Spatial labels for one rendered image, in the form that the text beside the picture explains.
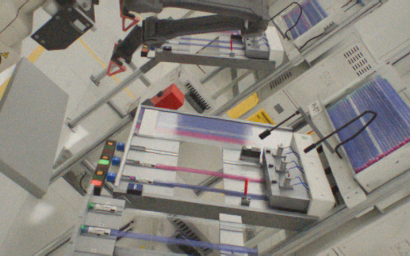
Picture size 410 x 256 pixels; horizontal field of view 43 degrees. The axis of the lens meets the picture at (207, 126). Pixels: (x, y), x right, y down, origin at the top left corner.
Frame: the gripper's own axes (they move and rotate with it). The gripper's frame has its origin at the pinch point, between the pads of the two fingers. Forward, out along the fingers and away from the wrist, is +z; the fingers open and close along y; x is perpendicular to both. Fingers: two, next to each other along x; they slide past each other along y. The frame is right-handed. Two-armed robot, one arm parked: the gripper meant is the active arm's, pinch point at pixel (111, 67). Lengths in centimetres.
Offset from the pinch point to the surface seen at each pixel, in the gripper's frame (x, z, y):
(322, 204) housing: -77, -24, -39
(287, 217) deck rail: -70, -13, -42
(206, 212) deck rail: -48, 3, -41
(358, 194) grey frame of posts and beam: -79, -37, -43
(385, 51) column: -243, -22, 259
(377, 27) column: -226, -31, 273
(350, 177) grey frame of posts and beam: -80, -35, -33
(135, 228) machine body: -48, 50, -16
